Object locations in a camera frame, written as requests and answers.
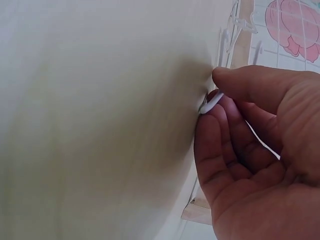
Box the white wire hook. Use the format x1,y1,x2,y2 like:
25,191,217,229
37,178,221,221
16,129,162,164
253,41,265,65
226,12,260,36

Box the wooden framed white wire rack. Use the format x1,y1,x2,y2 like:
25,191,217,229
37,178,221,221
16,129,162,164
182,0,320,221

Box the person's right hand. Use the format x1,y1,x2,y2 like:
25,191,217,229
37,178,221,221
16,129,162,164
194,64,320,240

